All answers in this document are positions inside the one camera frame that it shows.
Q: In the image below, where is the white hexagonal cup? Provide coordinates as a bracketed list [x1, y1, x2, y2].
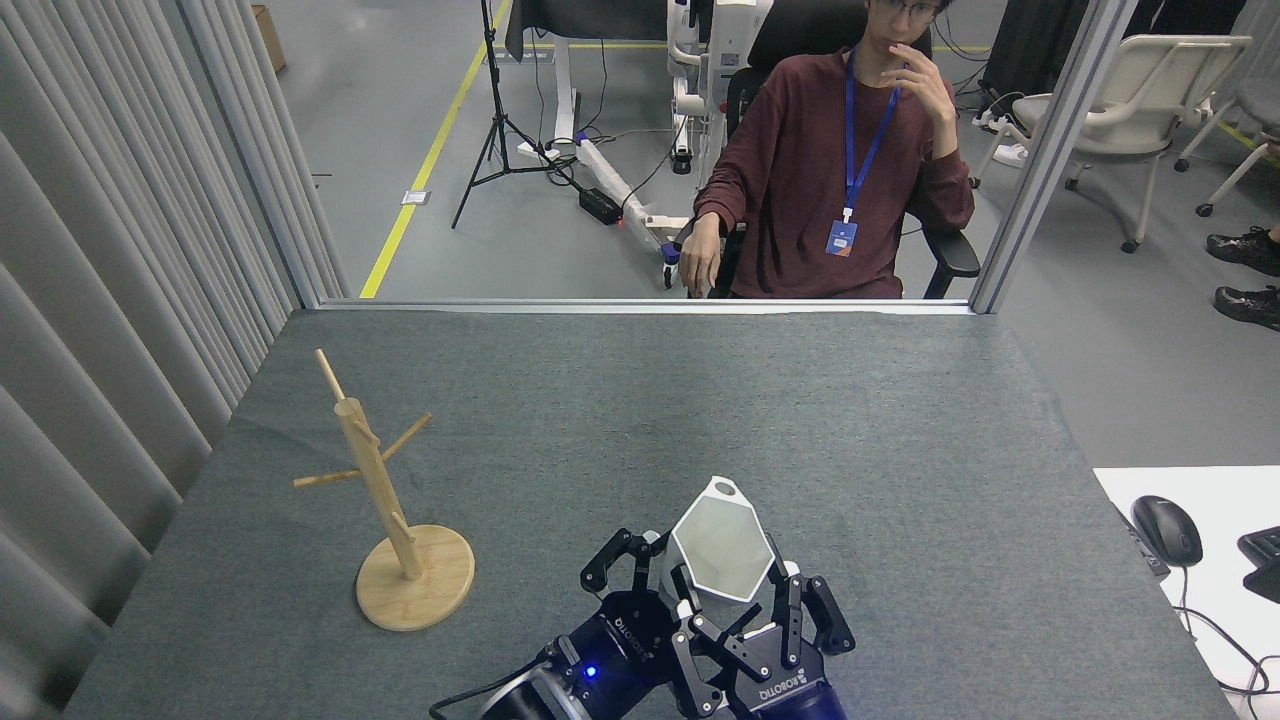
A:
[658, 476, 779, 611]

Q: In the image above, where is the black keyboard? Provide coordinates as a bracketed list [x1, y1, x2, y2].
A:
[1237, 525, 1280, 605]

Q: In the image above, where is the blue lanyard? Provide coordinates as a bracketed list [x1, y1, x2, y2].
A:
[843, 45, 903, 223]

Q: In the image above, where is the black labelled bar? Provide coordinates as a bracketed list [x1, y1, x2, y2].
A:
[1113, 503, 1171, 579]

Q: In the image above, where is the black shoe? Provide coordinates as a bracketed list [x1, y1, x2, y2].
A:
[1206, 227, 1280, 278]
[1214, 286, 1280, 333]

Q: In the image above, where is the white desk with black cloth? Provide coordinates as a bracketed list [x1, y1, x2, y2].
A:
[505, 0, 673, 163]

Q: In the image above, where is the grey felt table cover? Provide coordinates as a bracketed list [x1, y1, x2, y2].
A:
[62, 308, 1241, 720]

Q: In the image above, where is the silver post with slots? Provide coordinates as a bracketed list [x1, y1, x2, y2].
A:
[968, 0, 1141, 316]

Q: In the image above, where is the black tripod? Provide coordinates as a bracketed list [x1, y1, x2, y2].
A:
[450, 0, 586, 231]

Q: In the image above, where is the person's left hand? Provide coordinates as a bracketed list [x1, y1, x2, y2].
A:
[888, 42, 959, 157]

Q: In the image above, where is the silver table rail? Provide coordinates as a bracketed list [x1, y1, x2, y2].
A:
[318, 297, 976, 317]

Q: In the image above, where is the black mouse cable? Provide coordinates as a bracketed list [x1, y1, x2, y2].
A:
[1170, 565, 1280, 701]

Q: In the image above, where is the black office chair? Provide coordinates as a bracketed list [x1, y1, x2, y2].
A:
[675, 0, 982, 301]

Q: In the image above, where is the grey chair with white legs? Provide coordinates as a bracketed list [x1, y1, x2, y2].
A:
[1175, 0, 1280, 218]

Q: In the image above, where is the wooden cup rack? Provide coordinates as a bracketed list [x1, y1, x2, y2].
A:
[293, 348, 476, 633]

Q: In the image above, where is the grey pleated curtain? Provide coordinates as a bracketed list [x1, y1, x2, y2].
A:
[0, 0, 301, 720]

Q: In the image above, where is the black computer mouse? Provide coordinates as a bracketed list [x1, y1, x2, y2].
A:
[1131, 495, 1204, 568]

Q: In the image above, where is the white side table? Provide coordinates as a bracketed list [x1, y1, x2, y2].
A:
[1093, 465, 1280, 720]

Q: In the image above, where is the white power strip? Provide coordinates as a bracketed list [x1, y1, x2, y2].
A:
[972, 108, 1031, 167]

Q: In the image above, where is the person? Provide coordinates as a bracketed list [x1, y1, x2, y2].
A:
[678, 0, 976, 301]

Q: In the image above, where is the white chair on wheels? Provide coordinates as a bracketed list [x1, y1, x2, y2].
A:
[970, 35, 1253, 254]

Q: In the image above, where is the white stand on wheels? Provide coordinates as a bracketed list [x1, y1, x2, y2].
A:
[575, 0, 773, 291]

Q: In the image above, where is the person's right hand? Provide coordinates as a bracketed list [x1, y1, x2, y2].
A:
[678, 213, 723, 298]

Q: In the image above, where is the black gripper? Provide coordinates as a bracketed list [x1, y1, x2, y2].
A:
[545, 527, 727, 720]
[692, 560, 858, 720]

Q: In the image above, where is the cardboard box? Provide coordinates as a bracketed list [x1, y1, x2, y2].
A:
[250, 5, 288, 74]

